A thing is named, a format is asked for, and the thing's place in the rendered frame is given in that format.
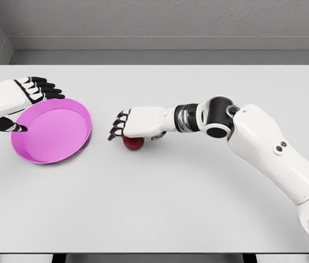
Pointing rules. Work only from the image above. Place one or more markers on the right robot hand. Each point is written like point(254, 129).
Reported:
point(143, 120)

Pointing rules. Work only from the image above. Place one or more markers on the red apple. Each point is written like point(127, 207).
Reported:
point(133, 143)

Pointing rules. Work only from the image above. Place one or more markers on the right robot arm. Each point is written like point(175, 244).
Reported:
point(253, 137)

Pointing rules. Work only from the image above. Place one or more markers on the pink round plate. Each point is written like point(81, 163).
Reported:
point(53, 131)

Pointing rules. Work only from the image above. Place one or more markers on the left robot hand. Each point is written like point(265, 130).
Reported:
point(3, 96)

